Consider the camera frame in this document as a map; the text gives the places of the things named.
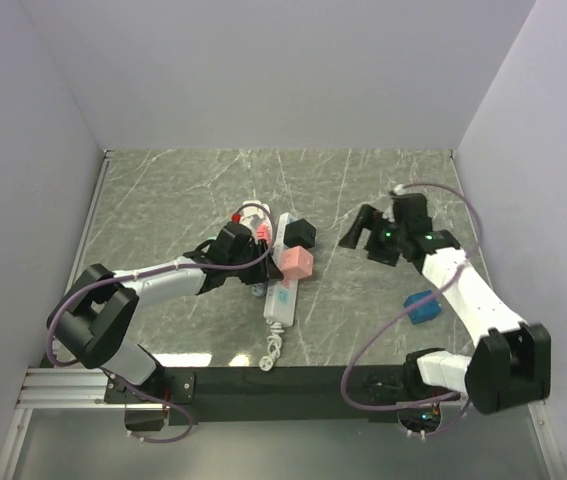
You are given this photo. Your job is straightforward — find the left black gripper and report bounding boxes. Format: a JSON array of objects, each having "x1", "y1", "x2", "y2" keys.
[{"x1": 227, "y1": 239, "x2": 283, "y2": 285}]

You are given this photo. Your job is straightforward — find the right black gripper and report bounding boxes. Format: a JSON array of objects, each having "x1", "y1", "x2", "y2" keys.
[{"x1": 339, "y1": 204, "x2": 408, "y2": 267}]

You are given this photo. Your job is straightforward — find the white flat power strip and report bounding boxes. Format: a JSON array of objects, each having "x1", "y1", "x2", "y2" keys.
[{"x1": 240, "y1": 199, "x2": 272, "y2": 237}]

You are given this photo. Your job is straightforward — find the long white power strip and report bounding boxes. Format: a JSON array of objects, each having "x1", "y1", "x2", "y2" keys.
[{"x1": 263, "y1": 212, "x2": 298, "y2": 328}]

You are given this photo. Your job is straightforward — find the round blue power hub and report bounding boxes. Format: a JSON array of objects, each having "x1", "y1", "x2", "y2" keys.
[{"x1": 251, "y1": 283, "x2": 267, "y2": 297}]

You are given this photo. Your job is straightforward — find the aluminium rail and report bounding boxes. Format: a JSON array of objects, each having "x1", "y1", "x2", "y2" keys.
[{"x1": 16, "y1": 368, "x2": 108, "y2": 409}]

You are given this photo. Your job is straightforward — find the blue cube socket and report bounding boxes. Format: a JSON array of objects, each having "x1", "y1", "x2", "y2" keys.
[{"x1": 403, "y1": 290, "x2": 442, "y2": 325}]

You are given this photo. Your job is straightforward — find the pink cube socket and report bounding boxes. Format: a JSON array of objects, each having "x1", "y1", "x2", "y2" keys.
[{"x1": 279, "y1": 246, "x2": 314, "y2": 280}]

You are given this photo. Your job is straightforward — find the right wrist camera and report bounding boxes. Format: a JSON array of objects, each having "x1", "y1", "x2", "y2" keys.
[{"x1": 392, "y1": 193, "x2": 433, "y2": 235}]

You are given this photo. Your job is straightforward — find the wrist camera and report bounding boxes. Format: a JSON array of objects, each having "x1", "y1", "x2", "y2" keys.
[
  {"x1": 208, "y1": 221, "x2": 252, "y2": 264},
  {"x1": 392, "y1": 193, "x2": 433, "y2": 235}
]

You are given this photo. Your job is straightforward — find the black mounting base bar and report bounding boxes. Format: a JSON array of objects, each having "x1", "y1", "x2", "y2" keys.
[{"x1": 104, "y1": 365, "x2": 460, "y2": 432}]

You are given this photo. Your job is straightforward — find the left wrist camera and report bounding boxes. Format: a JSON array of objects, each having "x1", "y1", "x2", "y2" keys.
[{"x1": 208, "y1": 221, "x2": 252, "y2": 264}]

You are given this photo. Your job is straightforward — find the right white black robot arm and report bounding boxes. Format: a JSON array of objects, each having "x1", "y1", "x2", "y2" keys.
[{"x1": 339, "y1": 194, "x2": 551, "y2": 414}]

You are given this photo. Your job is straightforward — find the pink square plug adapter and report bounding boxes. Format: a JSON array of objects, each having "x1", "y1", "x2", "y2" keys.
[{"x1": 256, "y1": 223, "x2": 271, "y2": 244}]

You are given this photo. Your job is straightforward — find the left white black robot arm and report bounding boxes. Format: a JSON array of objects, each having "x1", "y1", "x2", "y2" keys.
[{"x1": 46, "y1": 235, "x2": 284, "y2": 402}]

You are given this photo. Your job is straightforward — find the black cube socket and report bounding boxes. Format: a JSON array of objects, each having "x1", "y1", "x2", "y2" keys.
[{"x1": 284, "y1": 218, "x2": 316, "y2": 250}]

